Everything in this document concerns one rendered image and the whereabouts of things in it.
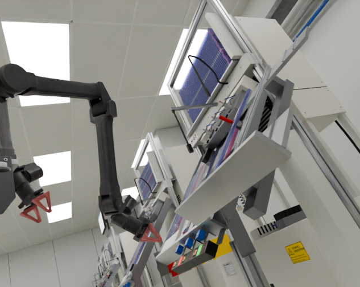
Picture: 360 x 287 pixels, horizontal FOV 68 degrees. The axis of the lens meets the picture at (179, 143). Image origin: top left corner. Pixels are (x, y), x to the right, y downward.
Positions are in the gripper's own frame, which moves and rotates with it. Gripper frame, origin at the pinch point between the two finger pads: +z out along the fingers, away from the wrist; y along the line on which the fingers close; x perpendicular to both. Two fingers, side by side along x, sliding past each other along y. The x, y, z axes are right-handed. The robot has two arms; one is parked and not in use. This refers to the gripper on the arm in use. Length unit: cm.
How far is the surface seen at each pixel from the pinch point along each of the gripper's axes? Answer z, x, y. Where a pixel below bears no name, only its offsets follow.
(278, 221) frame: 39.4, -24.5, -13.8
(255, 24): -5, -122, -32
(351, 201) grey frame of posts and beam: 54, -34, -35
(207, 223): 8.5, -2.6, -26.8
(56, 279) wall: -131, -34, 847
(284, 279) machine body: 48.9, -6.8, -7.6
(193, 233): 8.3, -2.6, -14.7
